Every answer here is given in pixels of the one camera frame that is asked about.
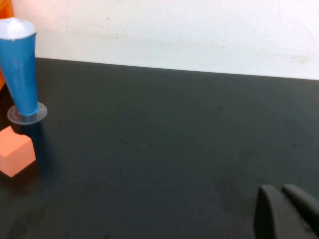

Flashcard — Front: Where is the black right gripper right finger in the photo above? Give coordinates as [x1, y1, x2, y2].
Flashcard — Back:
[281, 183, 319, 235]

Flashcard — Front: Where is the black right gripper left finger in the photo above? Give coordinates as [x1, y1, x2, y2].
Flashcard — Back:
[253, 184, 319, 239]

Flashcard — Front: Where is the orange foam cube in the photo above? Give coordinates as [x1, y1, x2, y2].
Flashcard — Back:
[0, 125, 36, 178]

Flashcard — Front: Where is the blue cone cup clear base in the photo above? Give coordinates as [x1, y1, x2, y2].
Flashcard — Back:
[0, 17, 48, 124]

